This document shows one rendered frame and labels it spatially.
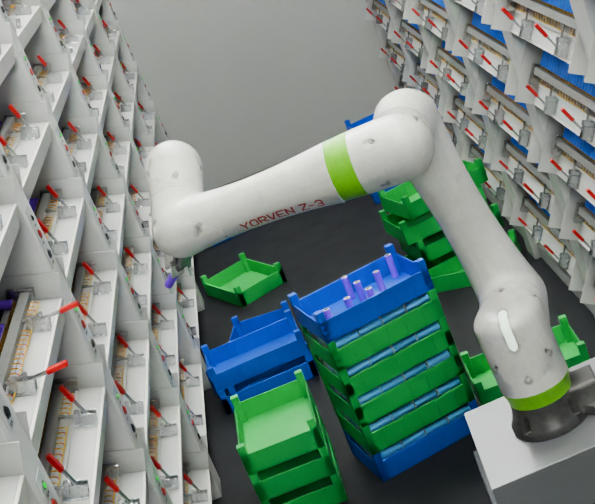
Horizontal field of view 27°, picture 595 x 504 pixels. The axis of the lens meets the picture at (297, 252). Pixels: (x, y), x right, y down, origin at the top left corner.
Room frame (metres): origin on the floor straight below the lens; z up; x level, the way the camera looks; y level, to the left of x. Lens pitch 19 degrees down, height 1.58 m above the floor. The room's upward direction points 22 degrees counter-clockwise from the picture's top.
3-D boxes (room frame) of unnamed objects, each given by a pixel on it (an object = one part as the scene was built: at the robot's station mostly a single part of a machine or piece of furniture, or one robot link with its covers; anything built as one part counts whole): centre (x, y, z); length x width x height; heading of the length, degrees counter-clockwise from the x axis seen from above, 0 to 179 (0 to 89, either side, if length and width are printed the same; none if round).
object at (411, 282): (2.85, -0.11, 0.44); 0.30 x 0.20 x 0.08; 104
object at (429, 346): (2.85, -0.11, 0.28); 0.30 x 0.20 x 0.08; 104
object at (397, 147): (2.10, -0.20, 0.97); 0.18 x 0.13 x 0.12; 74
